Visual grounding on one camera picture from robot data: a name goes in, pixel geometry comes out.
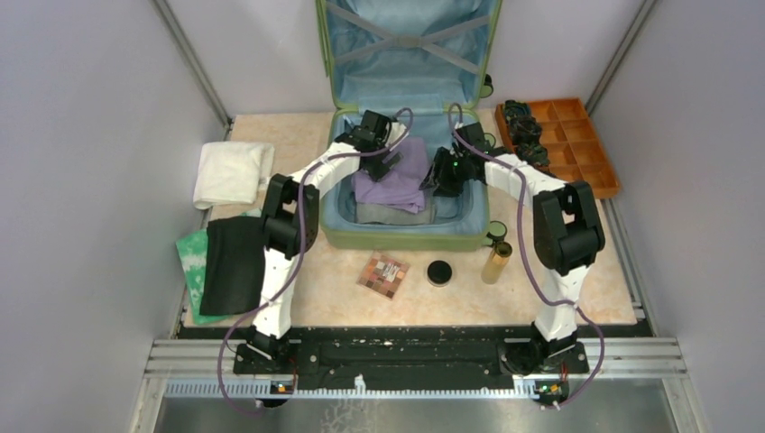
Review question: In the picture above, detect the grey garment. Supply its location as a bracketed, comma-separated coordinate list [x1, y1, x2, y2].
[355, 198, 437, 226]

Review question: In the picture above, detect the black garment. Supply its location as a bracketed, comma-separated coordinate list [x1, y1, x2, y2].
[199, 216, 265, 316]

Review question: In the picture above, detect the gold cylindrical bottle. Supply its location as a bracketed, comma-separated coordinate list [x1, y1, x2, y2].
[481, 241, 512, 284]

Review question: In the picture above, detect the white folded towel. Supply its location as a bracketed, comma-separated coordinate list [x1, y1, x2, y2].
[192, 141, 275, 210]

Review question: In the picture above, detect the suitcase wheel front right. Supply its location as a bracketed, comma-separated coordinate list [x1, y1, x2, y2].
[484, 220, 508, 244]

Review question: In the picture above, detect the suitcase wheel middle right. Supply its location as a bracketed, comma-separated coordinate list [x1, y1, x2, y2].
[484, 133, 496, 149]

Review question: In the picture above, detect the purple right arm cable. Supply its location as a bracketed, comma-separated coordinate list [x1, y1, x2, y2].
[447, 102, 606, 412]

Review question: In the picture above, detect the eyeshadow palette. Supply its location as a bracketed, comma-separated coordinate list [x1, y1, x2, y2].
[356, 252, 410, 300]

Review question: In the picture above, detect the green suitcase blue lining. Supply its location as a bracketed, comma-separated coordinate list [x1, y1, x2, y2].
[316, 1, 502, 252]

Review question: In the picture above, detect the orange compartment tray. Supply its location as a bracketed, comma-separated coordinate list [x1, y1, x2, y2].
[494, 97, 621, 199]

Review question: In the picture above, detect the dark bundle in tray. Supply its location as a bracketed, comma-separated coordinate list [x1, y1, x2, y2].
[502, 99, 531, 124]
[508, 116, 542, 146]
[516, 143, 550, 170]

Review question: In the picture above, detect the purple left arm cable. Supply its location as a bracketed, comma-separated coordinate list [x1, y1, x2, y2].
[216, 107, 415, 417]

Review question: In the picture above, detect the suitcase wheel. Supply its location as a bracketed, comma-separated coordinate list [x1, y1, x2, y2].
[479, 74, 494, 98]
[484, 220, 508, 244]
[484, 133, 496, 149]

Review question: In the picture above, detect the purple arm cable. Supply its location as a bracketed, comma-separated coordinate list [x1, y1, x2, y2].
[447, 102, 606, 412]
[216, 107, 415, 417]

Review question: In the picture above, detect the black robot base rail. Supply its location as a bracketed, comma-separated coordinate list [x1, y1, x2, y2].
[233, 326, 594, 392]

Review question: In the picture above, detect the white slotted cable duct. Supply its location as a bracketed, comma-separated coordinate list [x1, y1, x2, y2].
[164, 375, 563, 400]

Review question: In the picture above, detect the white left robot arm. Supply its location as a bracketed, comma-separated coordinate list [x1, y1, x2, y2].
[234, 107, 413, 373]

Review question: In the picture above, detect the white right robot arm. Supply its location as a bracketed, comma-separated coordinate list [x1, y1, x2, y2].
[421, 123, 605, 374]

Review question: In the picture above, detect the green white patterned cloth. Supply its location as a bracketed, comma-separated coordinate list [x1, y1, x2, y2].
[176, 210, 261, 326]

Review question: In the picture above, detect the purple garment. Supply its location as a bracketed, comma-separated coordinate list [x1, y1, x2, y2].
[352, 137, 431, 214]

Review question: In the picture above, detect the black round jar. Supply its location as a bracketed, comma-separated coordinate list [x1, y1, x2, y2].
[426, 260, 454, 287]

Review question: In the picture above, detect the suitcase wheel rear right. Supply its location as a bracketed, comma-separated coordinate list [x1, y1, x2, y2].
[479, 74, 494, 98]

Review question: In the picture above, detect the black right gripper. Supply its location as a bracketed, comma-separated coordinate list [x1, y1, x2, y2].
[419, 147, 470, 198]

